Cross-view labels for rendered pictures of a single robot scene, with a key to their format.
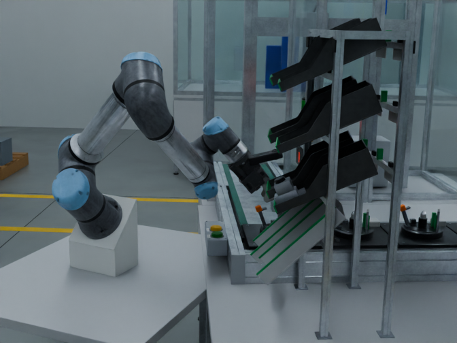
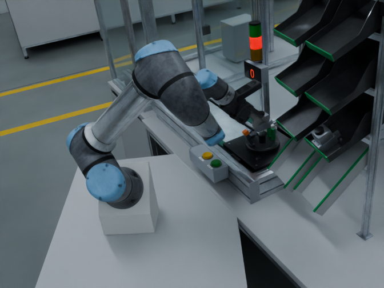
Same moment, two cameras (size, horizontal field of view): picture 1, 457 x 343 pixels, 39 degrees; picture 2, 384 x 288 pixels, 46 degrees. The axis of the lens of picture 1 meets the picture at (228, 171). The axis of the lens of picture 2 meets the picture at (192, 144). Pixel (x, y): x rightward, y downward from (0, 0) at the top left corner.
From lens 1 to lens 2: 99 cm
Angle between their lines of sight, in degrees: 26
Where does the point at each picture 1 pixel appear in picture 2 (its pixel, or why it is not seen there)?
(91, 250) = (125, 219)
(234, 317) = (287, 242)
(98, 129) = (120, 123)
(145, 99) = (191, 95)
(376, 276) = not seen: hidden behind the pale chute
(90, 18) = not seen: outside the picture
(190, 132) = (28, 20)
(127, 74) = (156, 71)
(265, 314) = (306, 228)
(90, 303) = (163, 274)
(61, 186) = (98, 185)
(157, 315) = (229, 264)
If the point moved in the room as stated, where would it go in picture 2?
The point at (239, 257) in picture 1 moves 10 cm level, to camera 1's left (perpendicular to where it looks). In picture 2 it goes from (254, 183) to (231, 192)
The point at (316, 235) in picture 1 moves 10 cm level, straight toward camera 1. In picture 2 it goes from (359, 168) to (379, 186)
